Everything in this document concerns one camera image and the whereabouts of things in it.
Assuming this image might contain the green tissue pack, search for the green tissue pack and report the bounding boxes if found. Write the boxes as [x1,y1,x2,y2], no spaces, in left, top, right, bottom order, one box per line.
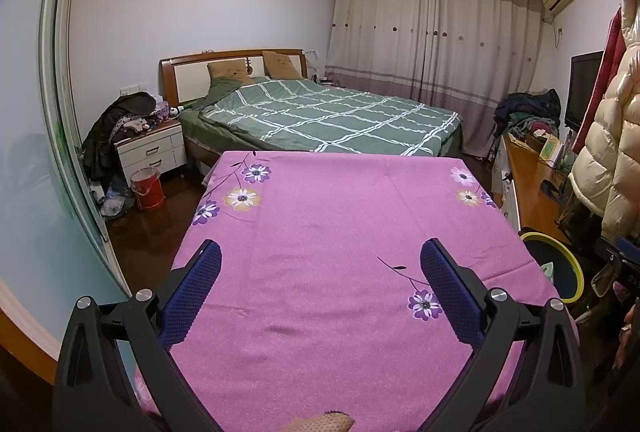
[540,262,554,282]

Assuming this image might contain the yellow rimmed blue trash bin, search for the yellow rimmed blue trash bin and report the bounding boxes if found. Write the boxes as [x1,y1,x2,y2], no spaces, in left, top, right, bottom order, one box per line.
[520,231,585,305]

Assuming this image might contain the red bucket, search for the red bucket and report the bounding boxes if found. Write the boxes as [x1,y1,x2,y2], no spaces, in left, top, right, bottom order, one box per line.
[130,166,165,211]

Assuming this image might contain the pink floral tablecloth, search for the pink floral tablecloth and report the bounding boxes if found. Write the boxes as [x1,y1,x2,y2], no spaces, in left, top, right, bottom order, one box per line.
[170,151,555,431]

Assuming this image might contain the white nightstand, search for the white nightstand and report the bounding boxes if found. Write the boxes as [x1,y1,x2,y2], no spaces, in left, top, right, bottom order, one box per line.
[115,120,186,185]

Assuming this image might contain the dark clothes on nightstand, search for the dark clothes on nightstand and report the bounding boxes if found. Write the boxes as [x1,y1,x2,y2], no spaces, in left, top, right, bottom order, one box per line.
[81,92,156,189]

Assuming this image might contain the cream puffer jacket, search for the cream puffer jacket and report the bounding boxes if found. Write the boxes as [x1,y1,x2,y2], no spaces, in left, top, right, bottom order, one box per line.
[570,0,639,242]

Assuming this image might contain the pile of clothes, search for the pile of clothes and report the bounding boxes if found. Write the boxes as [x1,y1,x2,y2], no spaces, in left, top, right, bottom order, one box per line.
[494,88,561,140]

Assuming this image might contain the bed with green sheet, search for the bed with green sheet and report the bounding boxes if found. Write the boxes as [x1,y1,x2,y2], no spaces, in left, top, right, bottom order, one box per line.
[177,75,464,158]

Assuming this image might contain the green checked quilt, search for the green checked quilt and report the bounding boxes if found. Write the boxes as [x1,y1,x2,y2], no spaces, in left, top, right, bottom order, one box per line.
[198,77,462,158]

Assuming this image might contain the wooden headboard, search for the wooden headboard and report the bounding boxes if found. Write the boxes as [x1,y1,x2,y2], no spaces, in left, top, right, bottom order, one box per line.
[160,48,308,106]

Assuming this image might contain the left brown pillow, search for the left brown pillow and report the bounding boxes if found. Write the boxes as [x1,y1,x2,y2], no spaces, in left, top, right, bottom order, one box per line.
[207,59,254,85]

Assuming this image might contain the brown pillow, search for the brown pillow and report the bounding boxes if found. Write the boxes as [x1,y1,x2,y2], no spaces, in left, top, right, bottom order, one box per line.
[262,51,303,80]
[207,59,254,85]

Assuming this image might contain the right brown pillow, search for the right brown pillow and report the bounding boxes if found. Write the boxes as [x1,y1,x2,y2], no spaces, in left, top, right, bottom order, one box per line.
[262,51,303,80]

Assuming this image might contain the black television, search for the black television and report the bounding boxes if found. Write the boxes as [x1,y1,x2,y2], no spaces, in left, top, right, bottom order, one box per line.
[565,51,603,132]

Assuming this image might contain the white purple curtain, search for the white purple curtain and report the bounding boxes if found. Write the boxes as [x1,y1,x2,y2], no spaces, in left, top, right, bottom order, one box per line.
[326,0,542,157]

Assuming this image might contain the red garment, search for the red garment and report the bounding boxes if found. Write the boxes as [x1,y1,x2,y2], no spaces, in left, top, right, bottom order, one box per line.
[572,9,626,155]

